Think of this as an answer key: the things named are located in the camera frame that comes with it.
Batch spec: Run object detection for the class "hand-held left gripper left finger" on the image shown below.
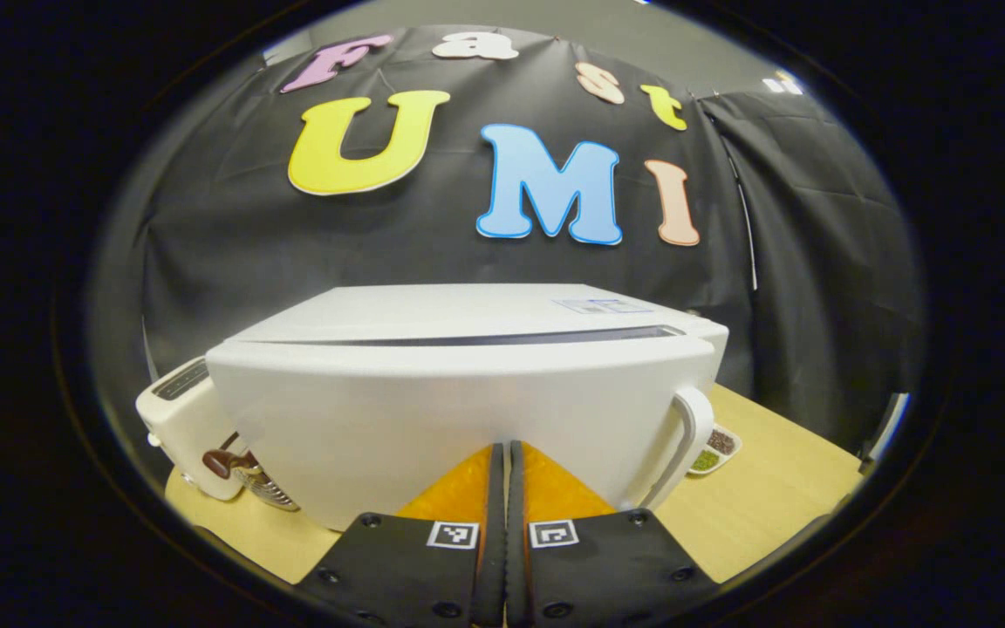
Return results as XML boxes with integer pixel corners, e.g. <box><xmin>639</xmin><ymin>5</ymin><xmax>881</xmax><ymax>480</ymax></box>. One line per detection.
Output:
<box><xmin>293</xmin><ymin>442</ymin><xmax>508</xmax><ymax>628</ymax></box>

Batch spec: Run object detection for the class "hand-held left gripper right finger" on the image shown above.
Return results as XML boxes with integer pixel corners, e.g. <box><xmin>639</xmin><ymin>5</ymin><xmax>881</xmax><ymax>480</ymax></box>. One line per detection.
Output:
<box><xmin>507</xmin><ymin>440</ymin><xmax>721</xmax><ymax>628</ymax></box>

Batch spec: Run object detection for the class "white microwave oven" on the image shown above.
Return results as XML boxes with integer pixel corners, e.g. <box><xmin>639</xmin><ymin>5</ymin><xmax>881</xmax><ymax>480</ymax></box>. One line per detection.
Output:
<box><xmin>206</xmin><ymin>283</ymin><xmax>730</xmax><ymax>533</ymax></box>

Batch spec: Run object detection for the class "white divided dish of beans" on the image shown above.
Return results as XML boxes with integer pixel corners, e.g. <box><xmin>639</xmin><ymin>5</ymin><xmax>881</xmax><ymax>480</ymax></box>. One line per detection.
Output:
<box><xmin>687</xmin><ymin>423</ymin><xmax>743</xmax><ymax>477</ymax></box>

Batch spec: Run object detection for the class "white toaster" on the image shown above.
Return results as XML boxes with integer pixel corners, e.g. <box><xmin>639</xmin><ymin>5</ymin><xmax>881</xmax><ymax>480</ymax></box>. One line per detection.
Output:
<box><xmin>135</xmin><ymin>357</ymin><xmax>246</xmax><ymax>502</ymax></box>

